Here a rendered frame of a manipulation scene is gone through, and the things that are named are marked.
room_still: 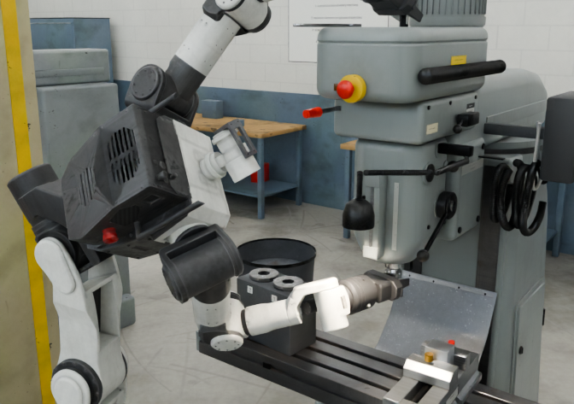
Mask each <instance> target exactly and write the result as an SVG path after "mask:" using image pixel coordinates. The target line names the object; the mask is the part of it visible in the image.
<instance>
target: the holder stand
mask: <svg viewBox="0 0 574 404"><path fill-rule="evenodd" d="M306 283H307V282H304V281H303V280H302V279H301V278H298V277H294V276H287V275H284V274H282V273H279V272H278V271H277V270H275V269H272V268H257V269H254V270H252V271H250V273H248V274H246V275H243V276H241V277H239V278H237V293H238V294H239V295H240V298H241V302H242V303H243V305H244V308H246V307H250V306H254V305H257V304H263V303H271V302H278V301H282V300H285V299H288V297H289V295H290V293H291V291H292V290H293V289H294V287H296V286H297V285H301V284H306ZM312 298H314V296H313V294H308V295H305V297H304V299H303V301H302V303H303V302H304V301H306V300H309V299H312ZM302 303H301V309H302ZM248 338H249V339H252V340H254V341H256V342H258V343H261V344H263V345H265V346H268V347H269V348H272V349H275V350H277V351H278V352H280V353H282V354H286V355H288V356H292V355H293V354H295V353H297V352H299V351H301V350H303V349H304V348H306V347H308V346H310V345H311V344H313V343H315V342H316V312H315V313H311V314H305V313H304V312H303V310H302V323H301V324H298V325H292V326H287V327H284V328H279V329H276V330H273V331H269V332H268V333H264V334H260V335H256V336H251V335H249V336H248Z"/></svg>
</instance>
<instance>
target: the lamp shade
mask: <svg viewBox="0 0 574 404"><path fill-rule="evenodd" d="M374 226H375V213H374V210H373V207H372V204H371V203H369V201H367V200H366V199H363V198H362V199H360V200H358V199H356V198H355V199H352V200H351V201H349V202H347V203H346V205H345V208H344V210H343V227H344V228H346V229H349V230H354V231H366V230H371V229H372V228H374Z"/></svg>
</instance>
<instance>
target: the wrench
mask: <svg viewBox="0 0 574 404"><path fill-rule="evenodd" d="M293 26H300V27H361V24H308V23H301V24H293Z"/></svg>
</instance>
